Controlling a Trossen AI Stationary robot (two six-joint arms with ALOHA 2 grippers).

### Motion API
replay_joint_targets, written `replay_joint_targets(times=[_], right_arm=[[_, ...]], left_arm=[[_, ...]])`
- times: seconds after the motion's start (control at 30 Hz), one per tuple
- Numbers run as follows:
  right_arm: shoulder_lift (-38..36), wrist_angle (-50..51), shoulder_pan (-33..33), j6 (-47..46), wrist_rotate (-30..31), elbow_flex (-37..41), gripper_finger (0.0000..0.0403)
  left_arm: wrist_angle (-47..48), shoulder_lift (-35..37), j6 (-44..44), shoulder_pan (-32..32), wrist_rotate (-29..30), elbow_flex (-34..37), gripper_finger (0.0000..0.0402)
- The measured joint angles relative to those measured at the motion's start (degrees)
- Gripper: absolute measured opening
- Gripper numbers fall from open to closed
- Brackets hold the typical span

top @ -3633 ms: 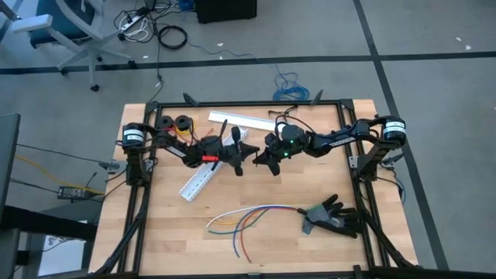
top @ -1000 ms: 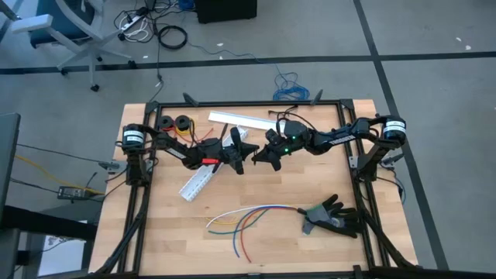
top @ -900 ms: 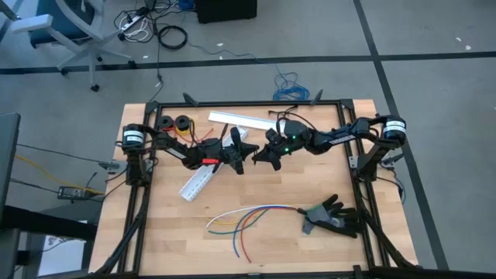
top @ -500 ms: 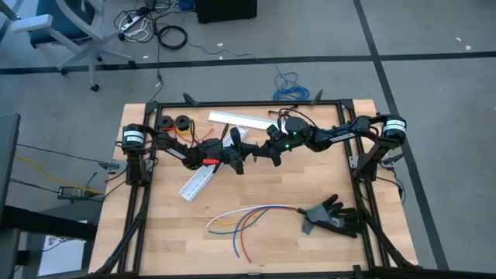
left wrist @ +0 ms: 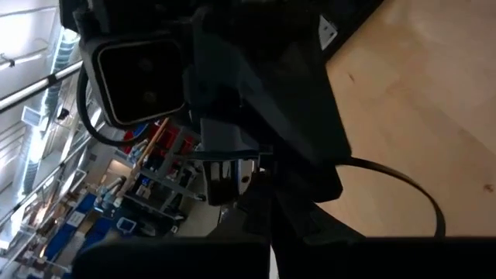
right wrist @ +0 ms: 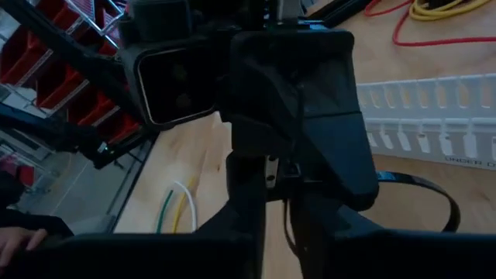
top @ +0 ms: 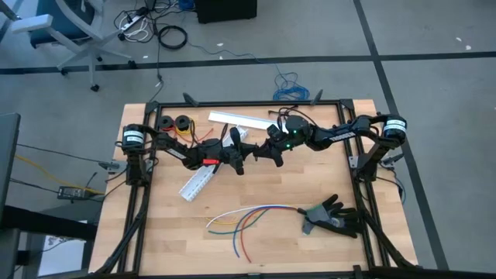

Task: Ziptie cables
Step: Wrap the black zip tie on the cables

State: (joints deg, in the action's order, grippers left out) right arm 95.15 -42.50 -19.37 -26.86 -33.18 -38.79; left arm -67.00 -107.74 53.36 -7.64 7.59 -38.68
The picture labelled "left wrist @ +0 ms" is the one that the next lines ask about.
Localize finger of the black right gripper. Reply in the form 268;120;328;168
199;118;261;160
232;53;352;202

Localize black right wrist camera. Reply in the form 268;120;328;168
79;34;188;129

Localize black camera cable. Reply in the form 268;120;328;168
76;67;136;148

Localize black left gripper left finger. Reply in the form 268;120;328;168
72;172;273;279

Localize blue bin shelf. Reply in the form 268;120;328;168
38;189;129;272

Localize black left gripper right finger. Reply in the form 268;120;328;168
270;185;496;279

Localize red storage bins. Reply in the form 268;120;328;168
122;122;197;156

